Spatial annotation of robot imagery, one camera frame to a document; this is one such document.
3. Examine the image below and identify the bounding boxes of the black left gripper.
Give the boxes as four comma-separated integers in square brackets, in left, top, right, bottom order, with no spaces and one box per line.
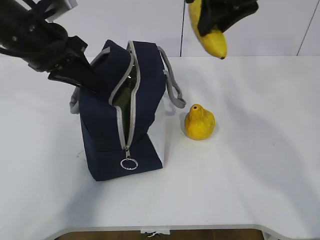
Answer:
[24,23,105,92]

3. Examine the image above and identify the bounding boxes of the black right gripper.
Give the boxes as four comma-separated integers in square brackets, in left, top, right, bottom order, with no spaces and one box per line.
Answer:
[197,0,258,36]

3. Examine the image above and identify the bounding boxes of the yellow banana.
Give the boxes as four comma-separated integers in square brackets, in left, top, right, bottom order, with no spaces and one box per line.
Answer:
[188,0,228,59]

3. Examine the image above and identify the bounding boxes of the glass container green lid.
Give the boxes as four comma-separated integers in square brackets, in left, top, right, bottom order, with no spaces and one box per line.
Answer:
[112,65,137,143]

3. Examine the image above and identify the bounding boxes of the navy blue lunch bag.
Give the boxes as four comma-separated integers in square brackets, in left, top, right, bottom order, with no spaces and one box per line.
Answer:
[69,40,186,182]

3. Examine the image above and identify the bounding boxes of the yellow pear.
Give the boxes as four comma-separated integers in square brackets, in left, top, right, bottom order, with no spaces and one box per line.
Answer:
[184,104,216,141]

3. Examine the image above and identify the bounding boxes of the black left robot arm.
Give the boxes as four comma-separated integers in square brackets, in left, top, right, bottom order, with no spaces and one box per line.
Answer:
[0,0,104,92]

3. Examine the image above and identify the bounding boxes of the white tape on table edge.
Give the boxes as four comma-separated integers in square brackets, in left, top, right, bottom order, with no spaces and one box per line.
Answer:
[140,226,171,238]

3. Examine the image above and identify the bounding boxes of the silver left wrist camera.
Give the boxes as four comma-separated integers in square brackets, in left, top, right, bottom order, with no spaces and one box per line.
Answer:
[18,0,78,22]

